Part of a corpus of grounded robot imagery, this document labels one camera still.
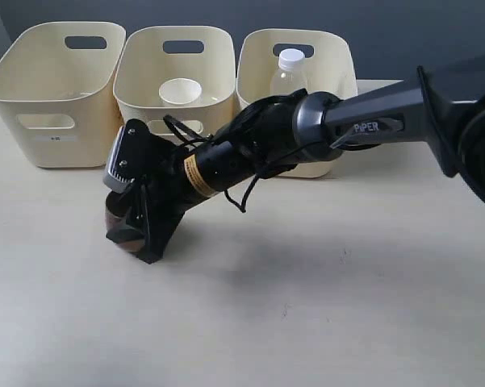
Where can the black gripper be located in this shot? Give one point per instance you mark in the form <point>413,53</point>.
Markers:
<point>153,198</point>

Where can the brown wooden cup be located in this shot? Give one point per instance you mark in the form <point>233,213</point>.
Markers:
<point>114,214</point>

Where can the white paper cup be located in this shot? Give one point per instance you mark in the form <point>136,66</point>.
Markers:
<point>180,94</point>

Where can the clear plastic bottle white cap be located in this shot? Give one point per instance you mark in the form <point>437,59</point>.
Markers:
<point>289,75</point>

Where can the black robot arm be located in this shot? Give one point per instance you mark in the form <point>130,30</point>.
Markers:
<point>444,108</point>

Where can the left cream plastic bin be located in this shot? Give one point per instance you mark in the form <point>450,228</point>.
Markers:
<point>56,95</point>

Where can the cream plastic bin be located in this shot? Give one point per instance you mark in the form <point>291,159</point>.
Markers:
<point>328,65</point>
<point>56,95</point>
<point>154,55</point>

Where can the middle cream plastic bin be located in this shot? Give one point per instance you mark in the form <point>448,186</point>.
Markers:
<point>154,55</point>

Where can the right cream plastic bin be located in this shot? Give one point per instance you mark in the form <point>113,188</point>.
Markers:
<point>328,65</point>

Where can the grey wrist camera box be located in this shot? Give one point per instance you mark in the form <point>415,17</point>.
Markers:
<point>111,177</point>

